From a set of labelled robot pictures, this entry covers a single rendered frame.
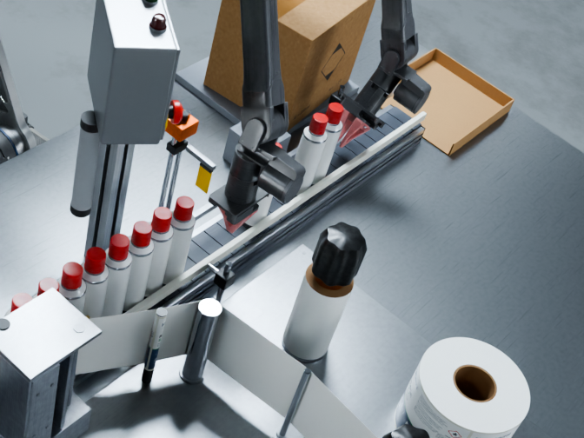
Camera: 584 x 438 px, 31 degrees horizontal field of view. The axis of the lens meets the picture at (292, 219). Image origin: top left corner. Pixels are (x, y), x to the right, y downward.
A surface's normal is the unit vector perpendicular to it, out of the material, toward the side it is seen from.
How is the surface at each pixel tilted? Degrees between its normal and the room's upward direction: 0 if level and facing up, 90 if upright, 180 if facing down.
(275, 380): 90
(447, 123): 0
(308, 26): 0
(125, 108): 90
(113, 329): 90
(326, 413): 90
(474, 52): 0
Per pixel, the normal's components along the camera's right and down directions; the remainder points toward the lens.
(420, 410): -0.89, 0.13
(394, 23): -0.50, 0.26
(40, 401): 0.75, 0.58
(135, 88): 0.26, 0.72
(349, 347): 0.23, -0.69
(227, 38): -0.54, 0.50
